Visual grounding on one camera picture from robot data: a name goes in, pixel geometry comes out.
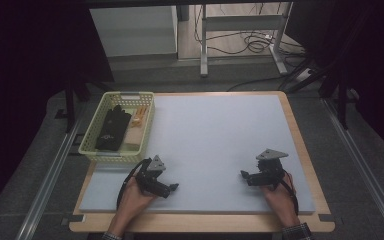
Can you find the dark curtain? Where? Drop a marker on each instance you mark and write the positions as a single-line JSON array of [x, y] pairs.
[[30, 66], [373, 66]]

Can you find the cream glove with bear charm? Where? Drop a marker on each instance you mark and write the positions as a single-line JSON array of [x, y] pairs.
[[136, 135]]

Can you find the white metal desk frame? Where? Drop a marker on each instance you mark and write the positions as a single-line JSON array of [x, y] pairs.
[[243, 23]]

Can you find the person's right hand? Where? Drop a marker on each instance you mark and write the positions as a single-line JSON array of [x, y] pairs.
[[280, 201]]

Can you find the aluminium rail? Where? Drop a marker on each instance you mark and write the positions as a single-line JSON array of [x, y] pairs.
[[366, 176], [43, 196]]

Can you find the white cabinet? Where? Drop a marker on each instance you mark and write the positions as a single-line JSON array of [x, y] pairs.
[[133, 30]]

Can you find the wooden table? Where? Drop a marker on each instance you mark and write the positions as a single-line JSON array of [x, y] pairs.
[[196, 224]]

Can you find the person's left hand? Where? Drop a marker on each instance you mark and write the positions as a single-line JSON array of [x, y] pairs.
[[133, 203]]

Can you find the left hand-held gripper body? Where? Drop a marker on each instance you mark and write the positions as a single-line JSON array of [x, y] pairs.
[[150, 178]]

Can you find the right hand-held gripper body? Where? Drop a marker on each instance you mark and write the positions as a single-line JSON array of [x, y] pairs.
[[269, 170]]

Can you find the yellow-green plastic basket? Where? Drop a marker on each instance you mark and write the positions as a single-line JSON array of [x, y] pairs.
[[116, 153]]

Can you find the black glove with small logo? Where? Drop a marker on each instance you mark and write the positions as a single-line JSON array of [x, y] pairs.
[[113, 128]]

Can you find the white power strip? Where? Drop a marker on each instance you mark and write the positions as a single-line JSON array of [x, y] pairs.
[[303, 75]]

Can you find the black metal stand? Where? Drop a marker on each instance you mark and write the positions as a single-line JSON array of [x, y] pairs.
[[69, 106], [341, 100]]

